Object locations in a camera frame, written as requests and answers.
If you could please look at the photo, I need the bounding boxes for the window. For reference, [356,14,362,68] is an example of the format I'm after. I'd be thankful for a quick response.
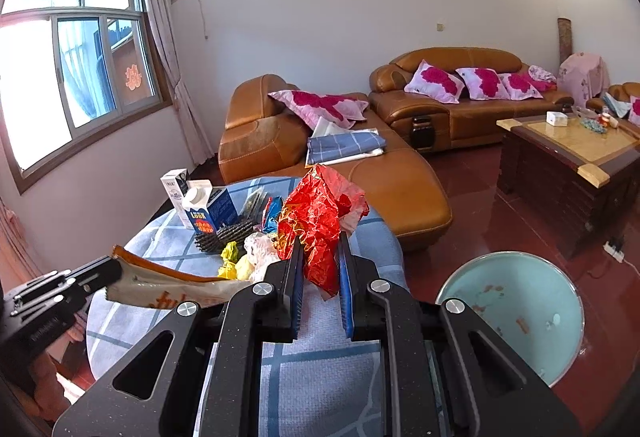
[0,0,173,195]

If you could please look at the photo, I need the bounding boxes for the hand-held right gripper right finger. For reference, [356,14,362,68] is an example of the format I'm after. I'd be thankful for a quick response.
[338,232,583,437]

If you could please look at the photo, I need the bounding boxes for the orange and white snack wrapper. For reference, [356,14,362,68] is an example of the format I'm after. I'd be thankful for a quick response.
[104,244,251,310]

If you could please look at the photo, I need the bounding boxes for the brown leather chaise sofa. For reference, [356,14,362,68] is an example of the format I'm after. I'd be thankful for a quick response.
[218,74,453,253]

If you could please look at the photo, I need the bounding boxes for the dark wooden coffee table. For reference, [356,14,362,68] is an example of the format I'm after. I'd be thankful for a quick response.
[496,113,640,260]

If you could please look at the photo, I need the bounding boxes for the brown leather armchair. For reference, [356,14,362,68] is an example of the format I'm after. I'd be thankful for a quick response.
[587,82,640,128]

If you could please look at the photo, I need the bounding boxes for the teal plastic bucket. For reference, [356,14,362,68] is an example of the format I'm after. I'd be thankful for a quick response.
[435,252,586,389]

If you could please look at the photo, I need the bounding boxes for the pink cloth cover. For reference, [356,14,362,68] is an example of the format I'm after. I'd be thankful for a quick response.
[557,52,612,98]

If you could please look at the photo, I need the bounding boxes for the folded pink floral cloth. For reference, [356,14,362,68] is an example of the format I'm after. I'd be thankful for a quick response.
[527,65,557,85]

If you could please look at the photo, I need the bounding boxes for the dark printed packet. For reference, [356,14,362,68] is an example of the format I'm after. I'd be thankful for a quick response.
[239,187,268,218]

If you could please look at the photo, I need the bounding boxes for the pink curtain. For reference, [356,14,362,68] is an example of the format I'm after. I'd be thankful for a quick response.
[30,0,213,168]

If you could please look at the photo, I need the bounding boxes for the rolled brown mat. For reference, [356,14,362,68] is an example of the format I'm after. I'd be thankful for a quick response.
[556,17,572,72]

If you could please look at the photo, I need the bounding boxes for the blue plaid tablecloth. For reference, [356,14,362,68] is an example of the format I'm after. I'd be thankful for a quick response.
[86,176,441,437]

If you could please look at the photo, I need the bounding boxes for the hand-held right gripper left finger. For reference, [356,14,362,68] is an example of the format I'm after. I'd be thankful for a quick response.
[52,237,307,437]

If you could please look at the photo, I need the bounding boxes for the folded blue plaid sheet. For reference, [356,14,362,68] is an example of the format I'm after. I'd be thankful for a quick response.
[305,117,388,166]

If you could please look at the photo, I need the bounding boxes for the brown leather three-seat sofa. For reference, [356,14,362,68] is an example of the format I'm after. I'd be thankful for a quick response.
[369,48,575,152]

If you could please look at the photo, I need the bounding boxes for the blue and white cloth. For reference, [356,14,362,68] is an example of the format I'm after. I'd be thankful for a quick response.
[602,92,631,118]

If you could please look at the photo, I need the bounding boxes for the red foil wrapper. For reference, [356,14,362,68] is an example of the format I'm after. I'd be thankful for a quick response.
[276,164,371,298]

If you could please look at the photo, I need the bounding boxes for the yellow crumpled paper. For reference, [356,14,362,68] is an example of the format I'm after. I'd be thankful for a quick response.
[218,241,242,279]

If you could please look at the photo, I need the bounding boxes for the black knitted glove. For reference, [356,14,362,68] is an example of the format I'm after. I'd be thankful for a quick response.
[196,221,257,254]

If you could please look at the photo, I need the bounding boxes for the clear plastic bag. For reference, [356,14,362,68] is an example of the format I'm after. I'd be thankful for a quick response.
[243,232,281,283]

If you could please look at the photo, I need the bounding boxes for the blue and white carton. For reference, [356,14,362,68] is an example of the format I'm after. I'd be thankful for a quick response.
[181,179,239,234]

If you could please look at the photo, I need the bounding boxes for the blue colourful wrapper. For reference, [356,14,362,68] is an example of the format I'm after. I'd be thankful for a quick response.
[261,196,286,234]

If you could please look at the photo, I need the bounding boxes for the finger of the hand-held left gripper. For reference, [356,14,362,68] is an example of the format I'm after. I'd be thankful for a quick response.
[11,256,124,294]
[10,289,108,318]

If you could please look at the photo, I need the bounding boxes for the white milk carton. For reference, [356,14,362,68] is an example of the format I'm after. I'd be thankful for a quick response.
[160,168,191,225]

